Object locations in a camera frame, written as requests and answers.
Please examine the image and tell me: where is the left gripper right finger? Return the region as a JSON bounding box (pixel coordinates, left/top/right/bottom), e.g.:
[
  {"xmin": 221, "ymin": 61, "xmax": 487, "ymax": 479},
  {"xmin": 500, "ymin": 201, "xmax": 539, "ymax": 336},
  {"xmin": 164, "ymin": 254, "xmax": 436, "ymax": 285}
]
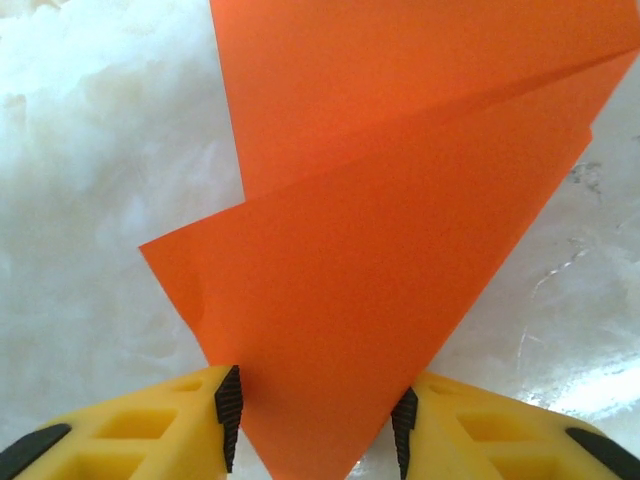
[{"xmin": 389, "ymin": 370, "xmax": 640, "ymax": 480}]

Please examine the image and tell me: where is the orange paper sheet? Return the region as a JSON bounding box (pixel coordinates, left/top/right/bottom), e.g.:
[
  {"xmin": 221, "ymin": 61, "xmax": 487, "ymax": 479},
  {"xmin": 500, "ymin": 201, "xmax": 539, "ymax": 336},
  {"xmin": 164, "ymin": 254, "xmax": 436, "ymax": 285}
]
[{"xmin": 138, "ymin": 0, "xmax": 640, "ymax": 480}]

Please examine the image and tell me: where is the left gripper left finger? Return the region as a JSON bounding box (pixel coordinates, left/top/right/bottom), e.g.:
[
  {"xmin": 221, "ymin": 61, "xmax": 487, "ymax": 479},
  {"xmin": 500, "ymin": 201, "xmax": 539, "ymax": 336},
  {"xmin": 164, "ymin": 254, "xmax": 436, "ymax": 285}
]
[{"xmin": 0, "ymin": 364, "xmax": 244, "ymax": 480}]

